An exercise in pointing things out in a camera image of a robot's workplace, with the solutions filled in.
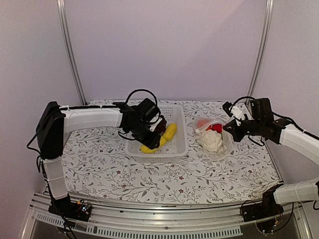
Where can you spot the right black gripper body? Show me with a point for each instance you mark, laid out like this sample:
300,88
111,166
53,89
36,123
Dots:
255,128

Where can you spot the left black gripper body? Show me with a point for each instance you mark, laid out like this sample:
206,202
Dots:
140,134

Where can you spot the dark red grape bunch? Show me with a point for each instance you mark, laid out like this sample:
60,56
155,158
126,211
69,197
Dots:
161,127

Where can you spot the red bell pepper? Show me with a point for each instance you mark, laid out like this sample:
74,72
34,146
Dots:
217,127

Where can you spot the white plastic mesh basket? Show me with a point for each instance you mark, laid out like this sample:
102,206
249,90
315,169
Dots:
175,148

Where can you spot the clear zip top bag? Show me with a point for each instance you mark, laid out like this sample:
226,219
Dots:
228,143

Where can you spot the white cauliflower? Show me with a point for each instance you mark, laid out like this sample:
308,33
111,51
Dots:
211,140

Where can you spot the orange mini pumpkin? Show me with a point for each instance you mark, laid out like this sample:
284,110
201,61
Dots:
202,122

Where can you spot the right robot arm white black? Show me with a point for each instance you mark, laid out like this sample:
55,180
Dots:
282,131

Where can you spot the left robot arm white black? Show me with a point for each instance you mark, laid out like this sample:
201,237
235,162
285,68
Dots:
143,121

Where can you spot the floral patterned table mat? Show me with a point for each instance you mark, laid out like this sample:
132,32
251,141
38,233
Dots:
95,164

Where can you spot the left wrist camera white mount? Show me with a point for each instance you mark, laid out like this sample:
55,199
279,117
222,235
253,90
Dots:
152,126

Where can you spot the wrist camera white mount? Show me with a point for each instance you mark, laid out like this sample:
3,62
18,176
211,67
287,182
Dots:
235,112
152,126

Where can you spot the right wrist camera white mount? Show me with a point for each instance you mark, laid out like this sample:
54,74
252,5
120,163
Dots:
235,112

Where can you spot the right aluminium frame post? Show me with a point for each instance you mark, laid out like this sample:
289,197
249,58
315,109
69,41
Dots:
262,46

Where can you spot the aluminium frame post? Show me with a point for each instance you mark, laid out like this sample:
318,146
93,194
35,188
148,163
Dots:
69,50
262,46

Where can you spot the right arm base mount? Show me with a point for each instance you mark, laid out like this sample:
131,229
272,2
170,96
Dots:
252,211

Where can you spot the aluminium front rail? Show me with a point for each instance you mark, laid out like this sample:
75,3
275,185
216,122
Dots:
116,219

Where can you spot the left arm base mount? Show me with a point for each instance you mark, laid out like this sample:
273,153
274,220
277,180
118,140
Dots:
65,208

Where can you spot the left aluminium frame post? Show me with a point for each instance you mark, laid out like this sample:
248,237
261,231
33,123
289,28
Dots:
69,50

